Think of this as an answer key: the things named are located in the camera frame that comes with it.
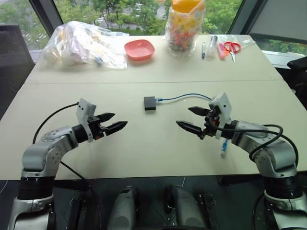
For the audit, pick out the clear plastic bag of items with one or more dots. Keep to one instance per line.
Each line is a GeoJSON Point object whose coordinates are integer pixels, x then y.
{"type": "Point", "coordinates": [79, 48]}

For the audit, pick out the clear plastic sleeve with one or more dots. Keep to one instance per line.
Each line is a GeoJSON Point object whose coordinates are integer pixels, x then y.
{"type": "Point", "coordinates": [247, 40]}

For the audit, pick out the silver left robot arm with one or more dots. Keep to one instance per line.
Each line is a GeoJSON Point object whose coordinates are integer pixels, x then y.
{"type": "Point", "coordinates": [38, 155]}

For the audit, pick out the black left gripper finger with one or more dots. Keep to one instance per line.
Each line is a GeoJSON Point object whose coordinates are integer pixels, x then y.
{"type": "Point", "coordinates": [106, 116]}
{"type": "Point", "coordinates": [116, 127]}

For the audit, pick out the pink plastic bowl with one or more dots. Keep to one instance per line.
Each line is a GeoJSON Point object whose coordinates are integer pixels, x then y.
{"type": "Point", "coordinates": [139, 49]}

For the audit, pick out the small black box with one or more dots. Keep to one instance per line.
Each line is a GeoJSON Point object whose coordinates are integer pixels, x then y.
{"type": "Point", "coordinates": [150, 103]}

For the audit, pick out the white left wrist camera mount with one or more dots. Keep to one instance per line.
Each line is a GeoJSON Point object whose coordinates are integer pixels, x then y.
{"type": "Point", "coordinates": [84, 107]}

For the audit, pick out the pink highlighter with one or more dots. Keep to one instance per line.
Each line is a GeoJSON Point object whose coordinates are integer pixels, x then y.
{"type": "Point", "coordinates": [221, 50]}

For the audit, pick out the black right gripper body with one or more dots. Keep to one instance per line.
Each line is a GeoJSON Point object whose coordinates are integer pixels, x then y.
{"type": "Point", "coordinates": [212, 123]}

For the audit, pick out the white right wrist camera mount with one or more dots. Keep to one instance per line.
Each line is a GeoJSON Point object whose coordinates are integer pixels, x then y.
{"type": "Point", "coordinates": [224, 103]}

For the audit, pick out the black office chair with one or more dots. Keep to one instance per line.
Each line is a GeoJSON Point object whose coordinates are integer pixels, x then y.
{"type": "Point", "coordinates": [298, 72]}

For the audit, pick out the dark grey rounded shape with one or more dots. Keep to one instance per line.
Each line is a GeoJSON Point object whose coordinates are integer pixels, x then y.
{"type": "Point", "coordinates": [124, 210]}
{"type": "Point", "coordinates": [184, 208]}

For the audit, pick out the clear bag of colourful items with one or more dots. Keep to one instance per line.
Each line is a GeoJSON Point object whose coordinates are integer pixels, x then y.
{"type": "Point", "coordinates": [182, 28]}

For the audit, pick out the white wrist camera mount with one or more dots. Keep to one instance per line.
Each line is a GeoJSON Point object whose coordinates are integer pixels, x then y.
{"type": "Point", "coordinates": [224, 103]}
{"type": "Point", "coordinates": [84, 107]}

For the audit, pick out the black mesh chair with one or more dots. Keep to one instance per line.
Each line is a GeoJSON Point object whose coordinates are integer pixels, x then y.
{"type": "Point", "coordinates": [14, 55]}

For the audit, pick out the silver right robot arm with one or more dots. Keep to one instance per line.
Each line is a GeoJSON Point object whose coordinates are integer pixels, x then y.
{"type": "Point", "coordinates": [275, 155]}

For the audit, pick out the grey mesh panel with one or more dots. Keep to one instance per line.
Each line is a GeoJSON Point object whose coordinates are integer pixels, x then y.
{"type": "Point", "coordinates": [280, 19]}

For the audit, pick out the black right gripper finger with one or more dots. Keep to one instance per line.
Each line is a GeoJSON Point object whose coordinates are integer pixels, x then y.
{"type": "Point", "coordinates": [199, 111]}
{"type": "Point", "coordinates": [189, 128]}

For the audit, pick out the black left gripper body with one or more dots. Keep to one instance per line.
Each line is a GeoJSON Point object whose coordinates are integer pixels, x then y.
{"type": "Point", "coordinates": [96, 127]}

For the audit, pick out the blue pen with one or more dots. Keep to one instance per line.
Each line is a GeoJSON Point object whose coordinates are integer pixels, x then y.
{"type": "Point", "coordinates": [203, 50]}

